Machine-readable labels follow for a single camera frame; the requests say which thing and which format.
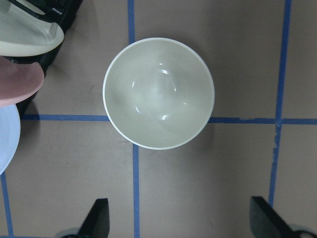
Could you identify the black dish rack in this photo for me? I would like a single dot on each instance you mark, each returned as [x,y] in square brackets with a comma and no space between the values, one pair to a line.
[61,12]

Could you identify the pink plate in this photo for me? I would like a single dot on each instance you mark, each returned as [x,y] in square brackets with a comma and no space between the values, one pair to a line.
[18,81]

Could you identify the white bowl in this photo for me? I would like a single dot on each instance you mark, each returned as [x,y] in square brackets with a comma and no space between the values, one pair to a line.
[158,93]

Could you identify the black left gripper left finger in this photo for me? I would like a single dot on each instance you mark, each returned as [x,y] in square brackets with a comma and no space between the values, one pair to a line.
[95,225]

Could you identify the blue plate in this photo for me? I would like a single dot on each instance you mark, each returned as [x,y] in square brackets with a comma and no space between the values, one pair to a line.
[9,134]

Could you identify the cream plate in rack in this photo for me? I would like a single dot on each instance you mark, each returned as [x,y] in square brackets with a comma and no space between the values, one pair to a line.
[23,33]

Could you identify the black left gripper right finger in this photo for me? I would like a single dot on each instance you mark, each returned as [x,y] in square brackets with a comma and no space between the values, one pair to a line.
[266,223]

